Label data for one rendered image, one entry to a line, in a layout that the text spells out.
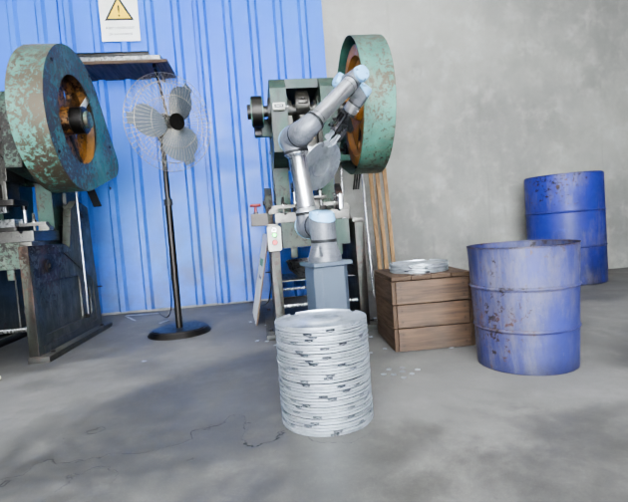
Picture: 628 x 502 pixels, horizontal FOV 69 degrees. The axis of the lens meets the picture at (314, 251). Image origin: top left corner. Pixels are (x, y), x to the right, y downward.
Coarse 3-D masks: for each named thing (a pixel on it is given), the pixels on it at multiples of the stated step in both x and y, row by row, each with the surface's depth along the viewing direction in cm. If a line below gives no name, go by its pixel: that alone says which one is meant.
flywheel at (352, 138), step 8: (352, 48) 277; (352, 56) 279; (352, 64) 288; (360, 64) 275; (360, 112) 277; (352, 120) 309; (360, 120) 283; (360, 128) 288; (352, 136) 310; (360, 136) 296; (352, 144) 307; (360, 144) 291; (352, 152) 301; (360, 152) 278; (352, 160) 303
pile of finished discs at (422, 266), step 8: (392, 264) 234; (400, 264) 230; (408, 264) 226; (416, 264) 223; (424, 264) 215; (432, 264) 215; (440, 264) 224; (448, 264) 224; (392, 272) 226; (400, 272) 220; (408, 272) 218; (416, 272) 216; (424, 272) 215; (432, 272) 216
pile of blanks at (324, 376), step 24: (288, 336) 133; (312, 336) 130; (336, 336) 130; (360, 336) 137; (288, 360) 135; (312, 360) 131; (336, 360) 131; (360, 360) 135; (288, 384) 136; (312, 384) 131; (336, 384) 131; (360, 384) 137; (288, 408) 137; (312, 408) 131; (336, 408) 131; (360, 408) 135; (312, 432) 132; (336, 432) 131
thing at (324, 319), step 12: (300, 312) 157; (312, 312) 157; (324, 312) 156; (336, 312) 154; (360, 312) 150; (276, 324) 139; (288, 324) 140; (300, 324) 139; (312, 324) 138; (324, 324) 137; (336, 324) 135; (348, 324) 132
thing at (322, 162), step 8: (320, 144) 237; (328, 144) 241; (336, 144) 246; (312, 152) 237; (320, 152) 241; (328, 152) 245; (336, 152) 249; (312, 160) 240; (320, 160) 245; (328, 160) 249; (336, 160) 253; (312, 168) 244; (320, 168) 248; (328, 168) 252; (336, 168) 256; (312, 176) 246; (320, 176) 251; (328, 176) 255; (312, 184) 250; (320, 184) 254
